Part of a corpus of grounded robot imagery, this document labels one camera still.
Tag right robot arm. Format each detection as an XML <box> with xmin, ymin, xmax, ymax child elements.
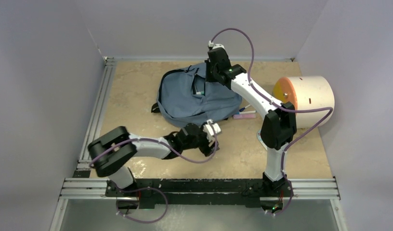
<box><xmin>206</xmin><ymin>47</ymin><xmax>297</xmax><ymax>196</ymax></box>

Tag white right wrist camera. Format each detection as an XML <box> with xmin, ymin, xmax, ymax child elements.
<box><xmin>208</xmin><ymin>40</ymin><xmax>225</xmax><ymax>51</ymax></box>

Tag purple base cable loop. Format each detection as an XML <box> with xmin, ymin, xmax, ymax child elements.
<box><xmin>115</xmin><ymin>186</ymin><xmax>169</xmax><ymax>223</ymax></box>

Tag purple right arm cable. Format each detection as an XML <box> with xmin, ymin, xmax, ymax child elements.
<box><xmin>210</xmin><ymin>27</ymin><xmax>334</xmax><ymax>216</ymax></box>

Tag light blue white marker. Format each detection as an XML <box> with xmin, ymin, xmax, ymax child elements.
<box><xmin>238</xmin><ymin>110</ymin><xmax>257</xmax><ymax>115</ymax></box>

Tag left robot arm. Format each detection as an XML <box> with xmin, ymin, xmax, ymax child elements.
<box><xmin>87</xmin><ymin>120</ymin><xmax>222</xmax><ymax>197</ymax></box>

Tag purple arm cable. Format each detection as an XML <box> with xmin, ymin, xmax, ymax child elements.
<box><xmin>210</xmin><ymin>27</ymin><xmax>334</xmax><ymax>216</ymax></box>
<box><xmin>88</xmin><ymin>122</ymin><xmax>220</xmax><ymax>168</ymax></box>

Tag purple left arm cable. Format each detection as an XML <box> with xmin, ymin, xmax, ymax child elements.
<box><xmin>88</xmin><ymin>122</ymin><xmax>220</xmax><ymax>168</ymax></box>

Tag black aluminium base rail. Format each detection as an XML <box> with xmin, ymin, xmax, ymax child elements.
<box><xmin>58</xmin><ymin>177</ymin><xmax>340</xmax><ymax>211</ymax></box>

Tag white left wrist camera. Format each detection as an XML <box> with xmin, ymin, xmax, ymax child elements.
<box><xmin>202</xmin><ymin>119</ymin><xmax>222</xmax><ymax>142</ymax></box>

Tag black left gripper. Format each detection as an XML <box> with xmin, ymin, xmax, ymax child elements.
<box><xmin>182</xmin><ymin>122</ymin><xmax>219</xmax><ymax>155</ymax></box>

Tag cream cylinder with orange face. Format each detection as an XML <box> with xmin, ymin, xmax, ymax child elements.
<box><xmin>272</xmin><ymin>76</ymin><xmax>335</xmax><ymax>110</ymax></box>

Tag blister pack with scissors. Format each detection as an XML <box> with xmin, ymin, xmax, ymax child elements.
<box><xmin>257</xmin><ymin>131</ymin><xmax>267</xmax><ymax>150</ymax></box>

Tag blue capped white marker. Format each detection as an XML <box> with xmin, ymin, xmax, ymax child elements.
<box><xmin>239</xmin><ymin>104</ymin><xmax>251</xmax><ymax>112</ymax></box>

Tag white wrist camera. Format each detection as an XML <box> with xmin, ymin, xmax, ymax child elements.
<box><xmin>208</xmin><ymin>40</ymin><xmax>225</xmax><ymax>51</ymax></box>
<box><xmin>202</xmin><ymin>119</ymin><xmax>222</xmax><ymax>142</ymax></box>

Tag blue student backpack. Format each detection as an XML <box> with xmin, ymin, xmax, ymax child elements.
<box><xmin>151</xmin><ymin>63</ymin><xmax>242</xmax><ymax>128</ymax></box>

